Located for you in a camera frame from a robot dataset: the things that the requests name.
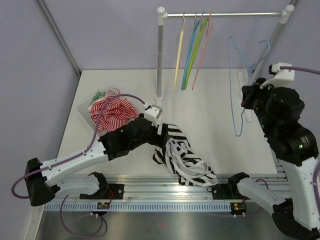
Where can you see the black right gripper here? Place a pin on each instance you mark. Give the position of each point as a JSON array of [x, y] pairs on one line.
[[250, 91]]

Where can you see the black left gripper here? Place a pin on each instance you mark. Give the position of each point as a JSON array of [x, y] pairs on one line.
[[159, 140]]

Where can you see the black white striped tank top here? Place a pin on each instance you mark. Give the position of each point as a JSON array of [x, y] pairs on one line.
[[177, 155]]

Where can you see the red striped tank top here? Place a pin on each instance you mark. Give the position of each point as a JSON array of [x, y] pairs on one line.
[[115, 115]]

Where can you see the green striped tank top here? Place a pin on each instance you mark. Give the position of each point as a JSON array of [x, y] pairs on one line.
[[97, 95]]

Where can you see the pink hanger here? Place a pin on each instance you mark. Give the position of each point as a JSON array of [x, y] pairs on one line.
[[207, 38]]

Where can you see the green hanger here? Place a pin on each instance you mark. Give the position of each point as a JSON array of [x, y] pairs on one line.
[[198, 37]]

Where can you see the cream hanger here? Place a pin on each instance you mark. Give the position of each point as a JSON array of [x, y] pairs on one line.
[[179, 50]]

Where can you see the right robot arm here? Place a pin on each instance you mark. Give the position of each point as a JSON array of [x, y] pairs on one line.
[[278, 111]]

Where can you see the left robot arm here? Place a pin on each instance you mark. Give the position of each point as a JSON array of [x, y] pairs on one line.
[[48, 179]]

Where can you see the metal clothes rack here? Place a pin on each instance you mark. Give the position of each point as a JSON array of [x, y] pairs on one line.
[[284, 16]]

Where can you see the white plastic basket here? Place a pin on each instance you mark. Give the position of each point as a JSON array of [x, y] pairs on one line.
[[84, 107]]

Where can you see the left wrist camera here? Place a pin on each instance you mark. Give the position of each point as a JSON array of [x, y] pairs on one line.
[[152, 113]]

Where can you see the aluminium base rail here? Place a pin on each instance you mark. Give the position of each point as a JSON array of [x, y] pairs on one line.
[[159, 187]]

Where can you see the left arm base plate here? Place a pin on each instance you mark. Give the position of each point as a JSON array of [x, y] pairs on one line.
[[115, 191]]

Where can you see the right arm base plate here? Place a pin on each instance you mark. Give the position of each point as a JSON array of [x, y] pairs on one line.
[[221, 191]]

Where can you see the white slotted cable duct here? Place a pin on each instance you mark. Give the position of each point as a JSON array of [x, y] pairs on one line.
[[117, 206]]

